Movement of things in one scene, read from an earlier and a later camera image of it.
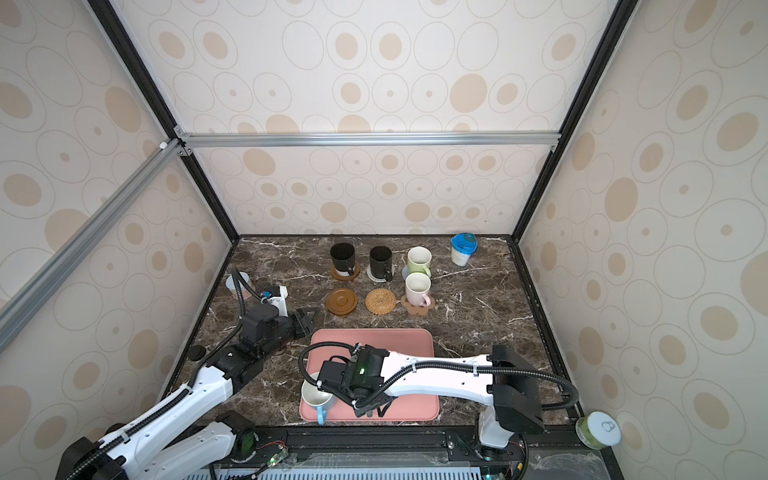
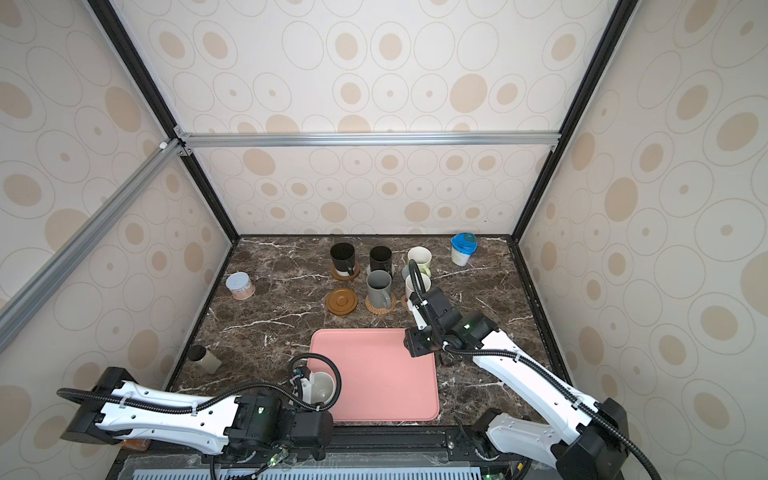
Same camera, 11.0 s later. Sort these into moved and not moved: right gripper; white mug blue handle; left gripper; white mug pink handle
Moved: right gripper; left gripper
Not moved: white mug blue handle; white mug pink handle
